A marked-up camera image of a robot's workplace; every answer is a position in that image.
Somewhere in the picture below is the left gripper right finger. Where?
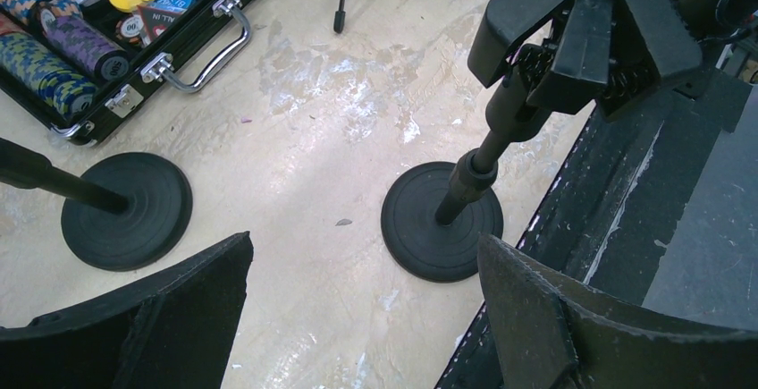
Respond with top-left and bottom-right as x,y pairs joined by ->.
477,235 -> 757,388

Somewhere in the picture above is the black round-base mic stand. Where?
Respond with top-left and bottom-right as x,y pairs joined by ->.
1,140 -> 193,272

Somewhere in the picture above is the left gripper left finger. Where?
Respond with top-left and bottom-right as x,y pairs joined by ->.
1,232 -> 254,388

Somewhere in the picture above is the black poker chip case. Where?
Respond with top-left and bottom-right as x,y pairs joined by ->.
1,0 -> 253,146

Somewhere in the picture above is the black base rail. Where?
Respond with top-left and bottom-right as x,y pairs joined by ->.
434,0 -> 758,389

